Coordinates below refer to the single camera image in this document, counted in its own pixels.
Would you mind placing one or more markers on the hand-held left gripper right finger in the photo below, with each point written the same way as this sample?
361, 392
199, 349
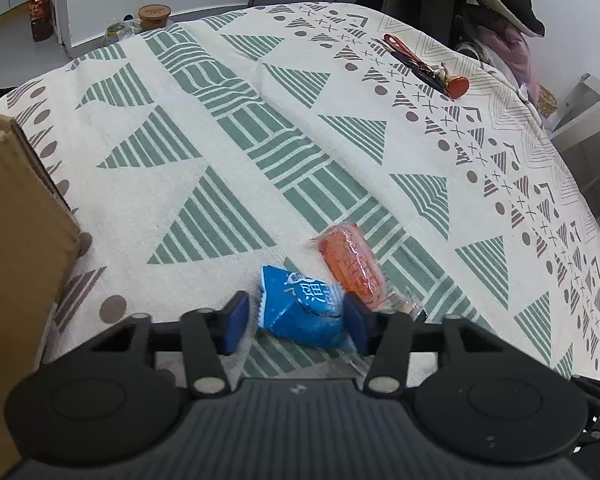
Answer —
356, 325

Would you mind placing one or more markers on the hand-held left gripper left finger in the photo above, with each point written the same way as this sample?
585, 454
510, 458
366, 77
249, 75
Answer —
235, 322

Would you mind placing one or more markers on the blue snack packet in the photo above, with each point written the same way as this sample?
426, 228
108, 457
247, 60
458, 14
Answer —
300, 320

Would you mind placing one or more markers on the brown cardboard box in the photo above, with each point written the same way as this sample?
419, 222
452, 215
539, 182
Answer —
20, 260

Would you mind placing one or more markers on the orange snack packet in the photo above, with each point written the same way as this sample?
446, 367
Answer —
352, 260

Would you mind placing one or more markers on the patterned white green tablecloth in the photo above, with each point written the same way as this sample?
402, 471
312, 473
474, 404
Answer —
280, 110

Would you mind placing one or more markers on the red wooden stamp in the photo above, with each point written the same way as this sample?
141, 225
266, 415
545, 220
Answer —
457, 85

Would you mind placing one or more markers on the white shelf unit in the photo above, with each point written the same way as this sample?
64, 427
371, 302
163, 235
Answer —
590, 130

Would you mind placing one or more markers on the woven basket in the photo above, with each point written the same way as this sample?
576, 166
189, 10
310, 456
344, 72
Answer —
547, 100

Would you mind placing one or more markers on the pink garment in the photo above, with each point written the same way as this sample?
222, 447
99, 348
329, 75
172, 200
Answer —
510, 55

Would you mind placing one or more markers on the small glass bottle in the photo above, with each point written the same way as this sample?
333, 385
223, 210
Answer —
121, 30

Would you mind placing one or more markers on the jar with cork lid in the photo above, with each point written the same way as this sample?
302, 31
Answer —
155, 16

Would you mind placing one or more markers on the red paper bag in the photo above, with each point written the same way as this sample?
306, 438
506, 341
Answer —
41, 10

